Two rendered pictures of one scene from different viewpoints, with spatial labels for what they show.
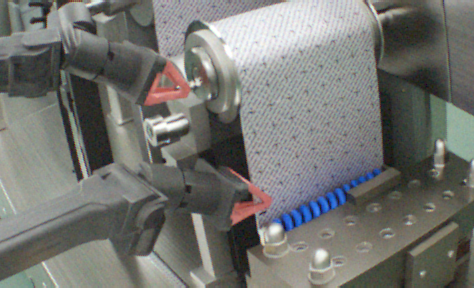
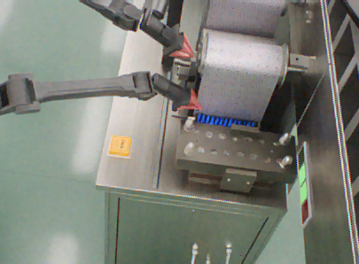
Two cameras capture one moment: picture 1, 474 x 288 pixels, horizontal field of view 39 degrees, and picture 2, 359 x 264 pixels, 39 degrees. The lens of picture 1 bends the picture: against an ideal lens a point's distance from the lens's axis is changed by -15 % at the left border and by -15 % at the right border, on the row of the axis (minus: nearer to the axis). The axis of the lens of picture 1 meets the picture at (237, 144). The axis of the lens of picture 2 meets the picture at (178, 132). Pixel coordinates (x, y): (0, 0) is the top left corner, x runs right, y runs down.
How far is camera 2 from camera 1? 88 cm
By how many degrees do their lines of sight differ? 31
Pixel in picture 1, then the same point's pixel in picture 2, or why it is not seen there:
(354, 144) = (248, 109)
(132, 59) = (169, 40)
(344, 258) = (203, 151)
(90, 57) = (151, 32)
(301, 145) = (222, 98)
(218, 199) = (177, 100)
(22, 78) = (120, 22)
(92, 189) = (124, 81)
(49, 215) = (97, 86)
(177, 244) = not seen: hidden behind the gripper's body
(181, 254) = not seen: hidden behind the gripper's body
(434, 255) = (238, 178)
